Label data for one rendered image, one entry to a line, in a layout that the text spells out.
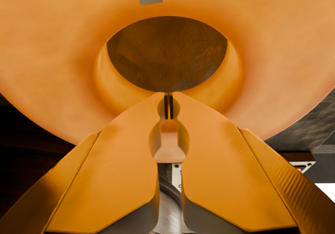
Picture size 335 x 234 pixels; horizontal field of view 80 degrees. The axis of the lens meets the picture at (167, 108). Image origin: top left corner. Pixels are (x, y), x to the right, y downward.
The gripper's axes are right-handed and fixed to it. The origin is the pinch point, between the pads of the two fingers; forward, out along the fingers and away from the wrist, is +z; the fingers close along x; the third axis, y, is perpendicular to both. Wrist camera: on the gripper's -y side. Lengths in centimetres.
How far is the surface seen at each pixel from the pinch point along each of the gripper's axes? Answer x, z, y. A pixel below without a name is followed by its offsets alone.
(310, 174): 489, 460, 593
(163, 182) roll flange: -1.1, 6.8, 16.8
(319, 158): 550, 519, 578
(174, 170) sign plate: 0.4, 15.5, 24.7
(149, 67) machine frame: -1.5, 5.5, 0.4
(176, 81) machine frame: 0.7, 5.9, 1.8
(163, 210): -1.2, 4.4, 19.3
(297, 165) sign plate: 23.3, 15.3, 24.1
